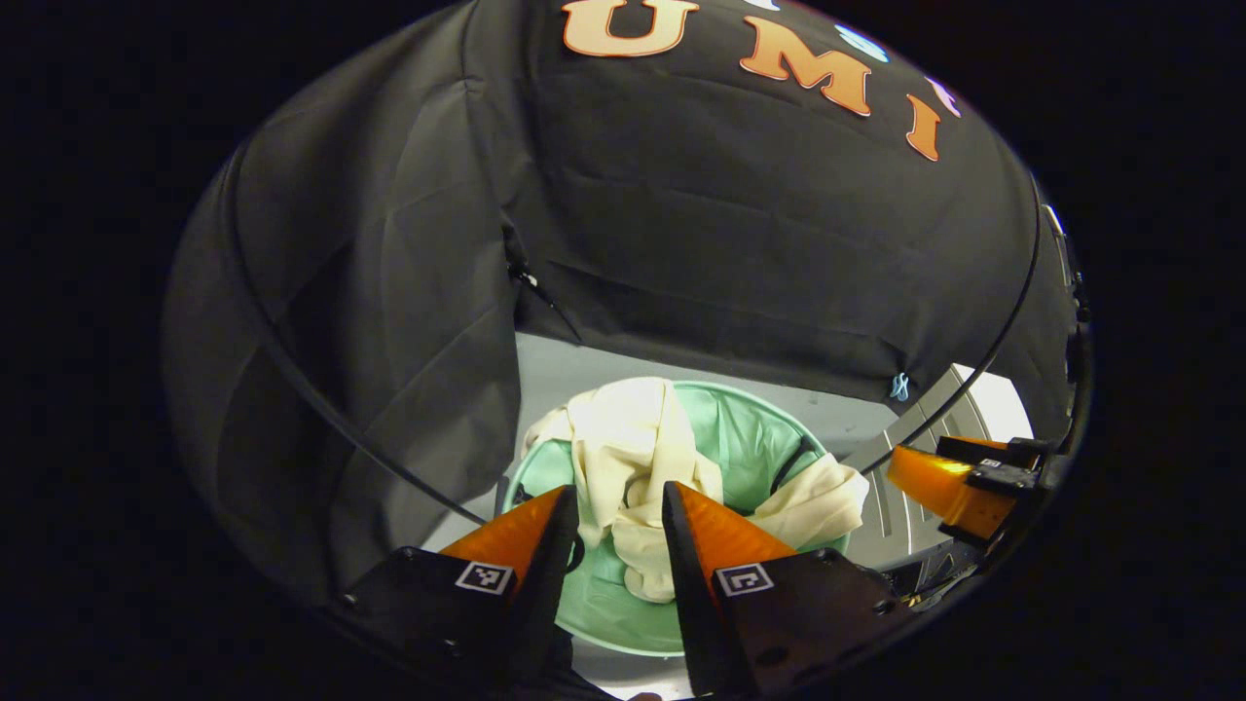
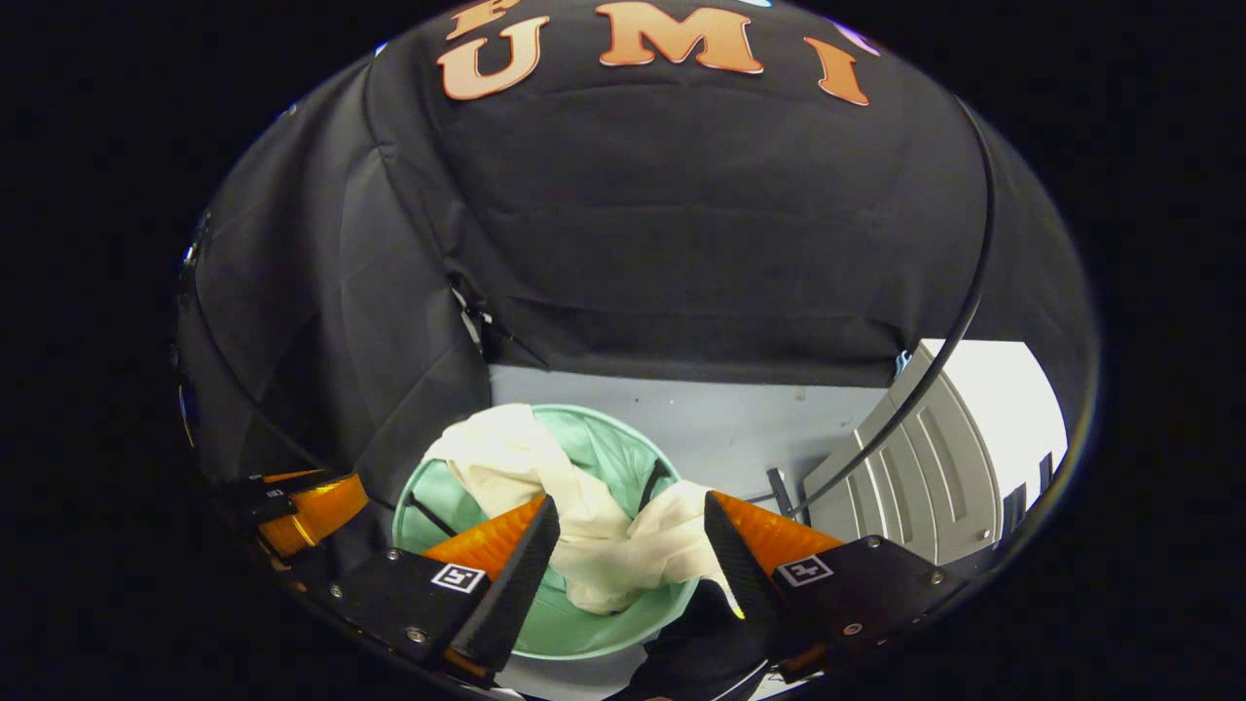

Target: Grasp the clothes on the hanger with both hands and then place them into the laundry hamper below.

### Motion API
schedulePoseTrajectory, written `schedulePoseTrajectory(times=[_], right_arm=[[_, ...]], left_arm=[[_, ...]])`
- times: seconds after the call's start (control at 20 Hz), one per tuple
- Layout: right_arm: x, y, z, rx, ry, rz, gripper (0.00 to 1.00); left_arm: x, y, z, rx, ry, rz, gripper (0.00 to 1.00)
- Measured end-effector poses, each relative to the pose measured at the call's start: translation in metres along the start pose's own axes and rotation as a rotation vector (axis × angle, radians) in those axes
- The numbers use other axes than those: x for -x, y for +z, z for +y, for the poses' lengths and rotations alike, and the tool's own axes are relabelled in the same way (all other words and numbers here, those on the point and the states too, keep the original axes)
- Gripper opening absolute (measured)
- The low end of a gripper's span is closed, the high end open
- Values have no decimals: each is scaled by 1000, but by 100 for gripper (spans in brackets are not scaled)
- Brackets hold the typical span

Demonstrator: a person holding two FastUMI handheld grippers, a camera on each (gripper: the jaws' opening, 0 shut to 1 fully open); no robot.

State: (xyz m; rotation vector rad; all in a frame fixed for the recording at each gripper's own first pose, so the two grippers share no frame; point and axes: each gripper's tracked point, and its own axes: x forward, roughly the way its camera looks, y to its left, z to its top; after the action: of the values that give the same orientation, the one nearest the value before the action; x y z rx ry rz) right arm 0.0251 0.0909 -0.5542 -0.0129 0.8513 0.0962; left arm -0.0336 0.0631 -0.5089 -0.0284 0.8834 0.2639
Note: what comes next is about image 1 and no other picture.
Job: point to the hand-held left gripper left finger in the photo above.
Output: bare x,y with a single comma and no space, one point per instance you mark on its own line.
555,565

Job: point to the green laundry hamper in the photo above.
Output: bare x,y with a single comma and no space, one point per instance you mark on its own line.
750,438

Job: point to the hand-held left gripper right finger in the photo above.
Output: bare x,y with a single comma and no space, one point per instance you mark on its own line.
686,584

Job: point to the small blue clip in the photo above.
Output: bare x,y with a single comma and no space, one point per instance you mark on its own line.
899,387

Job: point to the cream collared shirt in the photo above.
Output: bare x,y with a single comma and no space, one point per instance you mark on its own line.
633,438

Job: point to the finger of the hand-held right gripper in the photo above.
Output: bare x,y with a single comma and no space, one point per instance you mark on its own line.
949,492

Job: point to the black backdrop cloth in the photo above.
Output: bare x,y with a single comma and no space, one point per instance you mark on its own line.
681,243

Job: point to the grey ribbed panel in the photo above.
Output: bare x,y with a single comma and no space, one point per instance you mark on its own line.
900,516

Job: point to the white floor panel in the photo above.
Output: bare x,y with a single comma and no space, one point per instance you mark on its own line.
998,404

